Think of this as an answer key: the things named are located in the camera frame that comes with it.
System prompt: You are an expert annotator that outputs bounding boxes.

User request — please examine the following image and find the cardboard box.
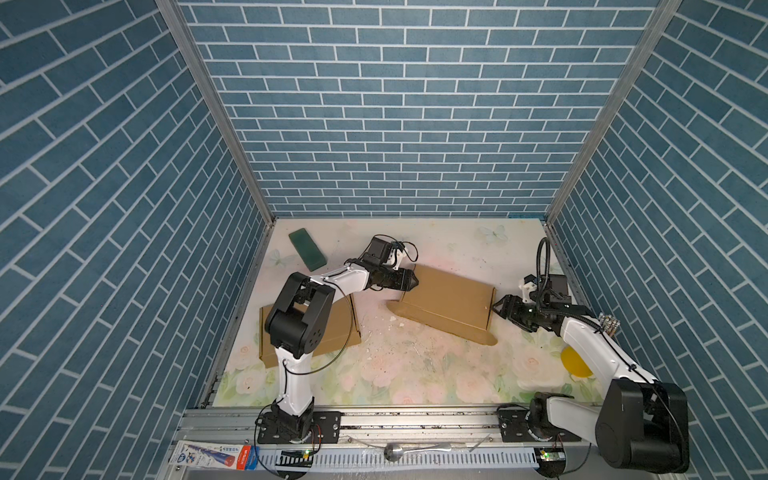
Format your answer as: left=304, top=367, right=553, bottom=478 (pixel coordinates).
left=259, top=295, right=363, bottom=370
left=386, top=265, right=497, bottom=346

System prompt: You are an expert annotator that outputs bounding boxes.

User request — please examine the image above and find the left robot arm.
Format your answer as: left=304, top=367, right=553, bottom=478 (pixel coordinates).
left=265, top=234, right=419, bottom=442

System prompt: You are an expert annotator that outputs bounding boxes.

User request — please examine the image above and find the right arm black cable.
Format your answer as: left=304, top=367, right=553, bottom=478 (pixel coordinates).
left=533, top=236, right=688, bottom=478

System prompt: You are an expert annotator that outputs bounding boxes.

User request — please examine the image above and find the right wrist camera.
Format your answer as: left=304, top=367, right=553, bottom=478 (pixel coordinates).
left=519, top=274, right=538, bottom=303

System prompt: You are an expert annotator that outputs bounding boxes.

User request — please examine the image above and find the white printed package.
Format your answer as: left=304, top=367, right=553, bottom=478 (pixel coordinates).
left=169, top=441, right=259, bottom=471

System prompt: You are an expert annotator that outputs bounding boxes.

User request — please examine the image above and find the yellow pencil cup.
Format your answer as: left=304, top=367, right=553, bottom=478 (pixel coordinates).
left=560, top=316, right=622, bottom=383

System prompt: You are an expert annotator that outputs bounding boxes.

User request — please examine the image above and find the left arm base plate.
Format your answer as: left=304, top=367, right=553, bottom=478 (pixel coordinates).
left=256, top=410, right=342, bottom=445

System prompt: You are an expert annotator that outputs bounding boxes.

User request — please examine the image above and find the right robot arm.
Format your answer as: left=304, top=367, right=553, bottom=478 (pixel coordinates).
left=492, top=275, right=690, bottom=474

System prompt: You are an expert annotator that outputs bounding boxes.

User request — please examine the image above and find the green sponge block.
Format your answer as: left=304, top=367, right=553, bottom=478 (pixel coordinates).
left=288, top=228, right=327, bottom=272

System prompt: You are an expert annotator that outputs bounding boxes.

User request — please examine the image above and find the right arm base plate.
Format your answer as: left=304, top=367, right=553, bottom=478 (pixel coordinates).
left=496, top=405, right=582, bottom=443

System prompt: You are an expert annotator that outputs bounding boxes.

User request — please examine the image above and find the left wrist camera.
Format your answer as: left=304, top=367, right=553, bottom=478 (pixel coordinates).
left=385, top=246, right=407, bottom=270

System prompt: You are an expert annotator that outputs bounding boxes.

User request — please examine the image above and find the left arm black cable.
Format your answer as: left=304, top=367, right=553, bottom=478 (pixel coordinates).
left=254, top=233, right=420, bottom=478

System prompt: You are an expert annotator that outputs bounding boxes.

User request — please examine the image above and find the metal spoon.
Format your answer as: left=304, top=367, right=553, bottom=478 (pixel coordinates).
left=350, top=437, right=489, bottom=463

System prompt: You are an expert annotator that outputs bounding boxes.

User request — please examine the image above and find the white slotted cable duct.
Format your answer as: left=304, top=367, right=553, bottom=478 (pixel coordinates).
left=259, top=447, right=539, bottom=473

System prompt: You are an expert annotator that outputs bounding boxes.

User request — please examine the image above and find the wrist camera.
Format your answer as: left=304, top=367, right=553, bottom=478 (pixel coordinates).
left=385, top=246, right=407, bottom=270
left=519, top=274, right=538, bottom=303

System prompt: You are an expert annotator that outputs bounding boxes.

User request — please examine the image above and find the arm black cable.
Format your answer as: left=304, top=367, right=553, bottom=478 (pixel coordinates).
left=533, top=236, right=688, bottom=478
left=254, top=233, right=420, bottom=478

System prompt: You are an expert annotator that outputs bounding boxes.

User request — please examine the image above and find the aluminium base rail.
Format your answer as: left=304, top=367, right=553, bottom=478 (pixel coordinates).
left=155, top=404, right=685, bottom=480

